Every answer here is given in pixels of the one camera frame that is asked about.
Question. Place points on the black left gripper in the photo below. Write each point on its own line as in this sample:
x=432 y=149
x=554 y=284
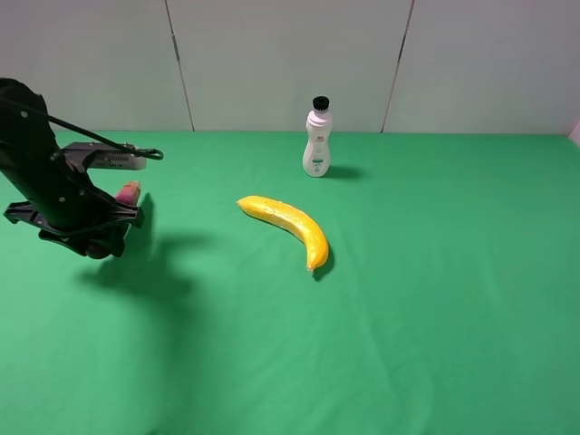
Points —
x=60 y=196

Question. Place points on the purple eggplant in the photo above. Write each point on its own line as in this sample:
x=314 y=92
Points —
x=128 y=195

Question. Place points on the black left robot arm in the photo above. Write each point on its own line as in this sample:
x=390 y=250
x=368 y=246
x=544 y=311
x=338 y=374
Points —
x=25 y=112

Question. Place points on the yellow banana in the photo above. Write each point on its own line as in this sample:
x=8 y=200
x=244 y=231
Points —
x=292 y=220

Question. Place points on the white bottle black cap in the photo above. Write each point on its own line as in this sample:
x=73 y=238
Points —
x=319 y=124

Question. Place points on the green tablecloth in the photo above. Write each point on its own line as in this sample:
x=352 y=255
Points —
x=449 y=302

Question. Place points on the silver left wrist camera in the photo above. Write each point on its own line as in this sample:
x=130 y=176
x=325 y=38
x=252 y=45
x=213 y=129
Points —
x=96 y=155

